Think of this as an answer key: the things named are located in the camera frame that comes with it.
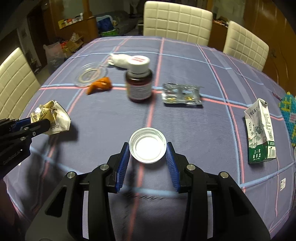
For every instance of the wooden cabinet divider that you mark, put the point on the wooden cabinet divider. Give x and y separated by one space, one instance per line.
87 29

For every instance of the cardboard boxes pile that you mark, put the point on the cardboard boxes pile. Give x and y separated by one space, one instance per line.
73 45

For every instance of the grey plastic bag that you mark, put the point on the grey plastic bag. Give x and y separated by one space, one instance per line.
55 56

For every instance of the silver pill blister pack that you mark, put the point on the silver pill blister pack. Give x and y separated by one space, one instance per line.
173 93

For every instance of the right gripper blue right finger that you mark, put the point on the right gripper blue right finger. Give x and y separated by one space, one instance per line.
192 180

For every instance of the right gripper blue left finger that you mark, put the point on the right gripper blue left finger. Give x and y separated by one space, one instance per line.
105 179

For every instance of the cream chair left side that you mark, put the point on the cream chair left side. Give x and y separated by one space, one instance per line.
18 85

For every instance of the beige paper wrapper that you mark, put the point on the beige paper wrapper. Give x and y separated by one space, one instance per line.
59 118

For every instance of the colourful shopping bag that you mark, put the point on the colourful shopping bag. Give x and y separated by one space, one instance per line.
111 33

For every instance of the clear round plastic lid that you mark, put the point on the clear round plastic lid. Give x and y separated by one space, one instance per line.
89 73

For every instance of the orange peel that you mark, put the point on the orange peel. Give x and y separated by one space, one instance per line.
101 84

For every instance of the brown medicine bottle white cap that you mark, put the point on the brown medicine bottle white cap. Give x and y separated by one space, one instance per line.
138 78

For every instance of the green white milk carton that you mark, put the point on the green white milk carton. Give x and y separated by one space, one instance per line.
261 144

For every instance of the cream chair far right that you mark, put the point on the cream chair far right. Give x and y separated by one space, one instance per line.
242 44

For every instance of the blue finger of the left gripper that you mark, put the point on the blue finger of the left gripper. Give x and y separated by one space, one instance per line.
18 124
35 128

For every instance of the white tissue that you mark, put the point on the white tissue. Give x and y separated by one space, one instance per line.
119 60

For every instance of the beaded tissue box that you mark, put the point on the beaded tissue box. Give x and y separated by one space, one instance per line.
287 107

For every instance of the purple plaid tablecloth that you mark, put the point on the purple plaid tablecloth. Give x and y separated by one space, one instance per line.
212 135

